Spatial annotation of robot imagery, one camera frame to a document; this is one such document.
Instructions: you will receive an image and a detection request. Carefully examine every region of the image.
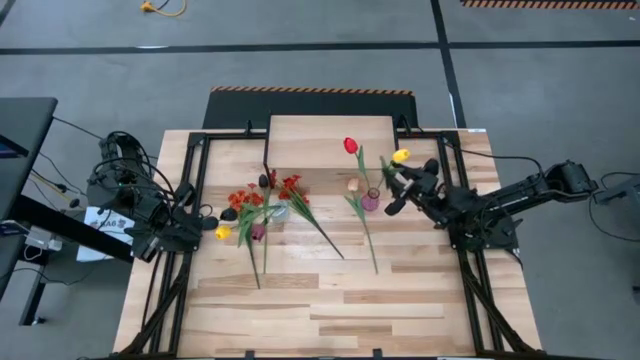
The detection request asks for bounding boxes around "purple glass vase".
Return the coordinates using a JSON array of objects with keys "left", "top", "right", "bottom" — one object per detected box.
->
[{"left": 360, "top": 187, "right": 381, "bottom": 213}]

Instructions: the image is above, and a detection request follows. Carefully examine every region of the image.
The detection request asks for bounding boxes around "white power adapter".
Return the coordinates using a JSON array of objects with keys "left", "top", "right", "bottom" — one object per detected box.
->
[{"left": 24, "top": 224, "right": 64, "bottom": 251}]

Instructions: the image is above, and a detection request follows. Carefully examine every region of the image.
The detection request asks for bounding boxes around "white printed paper sheet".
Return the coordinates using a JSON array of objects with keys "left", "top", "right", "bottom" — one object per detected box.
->
[{"left": 75, "top": 205, "right": 136, "bottom": 264}]

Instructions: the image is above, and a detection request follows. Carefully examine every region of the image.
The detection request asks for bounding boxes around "black artificial tulip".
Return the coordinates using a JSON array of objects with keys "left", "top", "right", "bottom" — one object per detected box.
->
[
  {"left": 219, "top": 206, "right": 284, "bottom": 223},
  {"left": 201, "top": 212, "right": 284, "bottom": 231},
  {"left": 257, "top": 173, "right": 271, "bottom": 275}
]

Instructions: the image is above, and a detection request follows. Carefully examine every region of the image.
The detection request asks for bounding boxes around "dark grey desk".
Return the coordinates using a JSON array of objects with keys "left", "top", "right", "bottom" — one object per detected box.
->
[{"left": 0, "top": 97, "right": 136, "bottom": 326}]

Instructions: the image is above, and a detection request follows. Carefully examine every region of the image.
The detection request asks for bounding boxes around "dark blue screen device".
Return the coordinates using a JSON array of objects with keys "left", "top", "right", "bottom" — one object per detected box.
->
[{"left": 0, "top": 133, "right": 30, "bottom": 160}]

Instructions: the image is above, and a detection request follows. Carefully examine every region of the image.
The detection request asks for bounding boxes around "red artificial tulip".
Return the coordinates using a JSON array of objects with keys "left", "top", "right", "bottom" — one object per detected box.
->
[{"left": 342, "top": 136, "right": 374, "bottom": 194}]

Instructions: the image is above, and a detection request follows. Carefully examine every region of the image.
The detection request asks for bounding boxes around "black hazard striped floor mat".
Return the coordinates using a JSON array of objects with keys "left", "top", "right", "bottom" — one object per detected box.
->
[
  {"left": 202, "top": 85, "right": 419, "bottom": 130},
  {"left": 459, "top": 0, "right": 640, "bottom": 10}
]

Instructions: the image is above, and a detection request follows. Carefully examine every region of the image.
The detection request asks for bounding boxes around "black aluminium table frame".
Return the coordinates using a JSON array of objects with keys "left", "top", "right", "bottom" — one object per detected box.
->
[{"left": 117, "top": 119, "right": 539, "bottom": 360}]

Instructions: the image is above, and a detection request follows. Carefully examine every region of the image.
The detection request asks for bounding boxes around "cream artificial tulip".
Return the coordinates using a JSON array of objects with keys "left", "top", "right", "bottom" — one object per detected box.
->
[{"left": 344, "top": 177, "right": 380, "bottom": 275}]

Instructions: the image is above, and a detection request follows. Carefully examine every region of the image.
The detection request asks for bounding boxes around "yellow extension cable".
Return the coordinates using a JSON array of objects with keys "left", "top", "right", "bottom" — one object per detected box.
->
[{"left": 139, "top": 0, "right": 187, "bottom": 18}]

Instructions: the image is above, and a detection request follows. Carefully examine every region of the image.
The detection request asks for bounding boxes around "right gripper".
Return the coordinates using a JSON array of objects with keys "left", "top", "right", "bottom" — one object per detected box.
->
[{"left": 383, "top": 157, "right": 445, "bottom": 217}]

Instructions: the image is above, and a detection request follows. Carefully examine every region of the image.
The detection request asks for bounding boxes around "yellow artificial tulip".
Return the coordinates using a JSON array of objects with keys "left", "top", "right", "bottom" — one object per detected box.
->
[
  {"left": 372, "top": 147, "right": 412, "bottom": 195},
  {"left": 214, "top": 212, "right": 284, "bottom": 241}
]

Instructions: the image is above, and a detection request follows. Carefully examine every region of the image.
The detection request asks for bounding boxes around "grey metal stand base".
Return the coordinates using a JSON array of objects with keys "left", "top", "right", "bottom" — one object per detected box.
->
[{"left": 592, "top": 174, "right": 640, "bottom": 206}]

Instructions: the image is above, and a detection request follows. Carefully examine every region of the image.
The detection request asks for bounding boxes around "black floor cable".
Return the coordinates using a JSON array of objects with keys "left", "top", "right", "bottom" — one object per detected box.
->
[
  {"left": 52, "top": 117, "right": 106, "bottom": 144},
  {"left": 587, "top": 172, "right": 640, "bottom": 245}
]

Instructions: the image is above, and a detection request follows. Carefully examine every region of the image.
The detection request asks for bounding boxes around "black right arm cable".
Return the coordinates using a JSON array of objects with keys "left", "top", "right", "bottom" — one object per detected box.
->
[{"left": 442, "top": 139, "right": 546, "bottom": 176}]

